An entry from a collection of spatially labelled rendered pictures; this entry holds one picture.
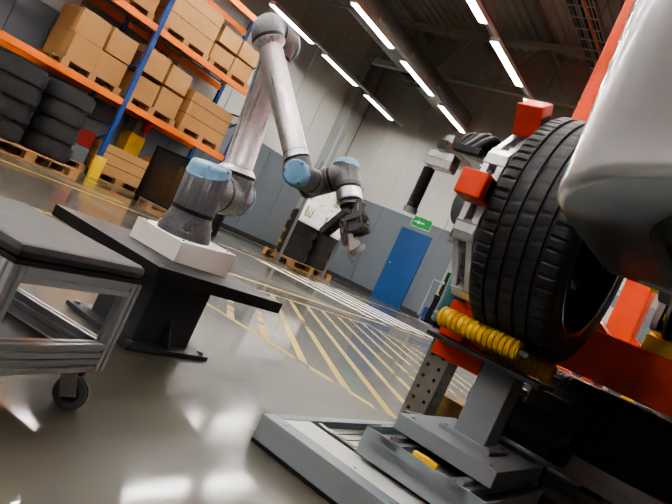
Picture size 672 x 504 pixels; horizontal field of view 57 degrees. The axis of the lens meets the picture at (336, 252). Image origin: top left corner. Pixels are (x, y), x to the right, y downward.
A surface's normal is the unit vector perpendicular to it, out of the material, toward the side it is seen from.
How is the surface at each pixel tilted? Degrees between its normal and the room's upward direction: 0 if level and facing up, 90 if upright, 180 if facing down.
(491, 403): 90
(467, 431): 90
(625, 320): 90
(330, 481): 90
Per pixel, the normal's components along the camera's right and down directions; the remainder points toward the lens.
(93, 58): 0.78, 0.36
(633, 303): -0.53, -0.25
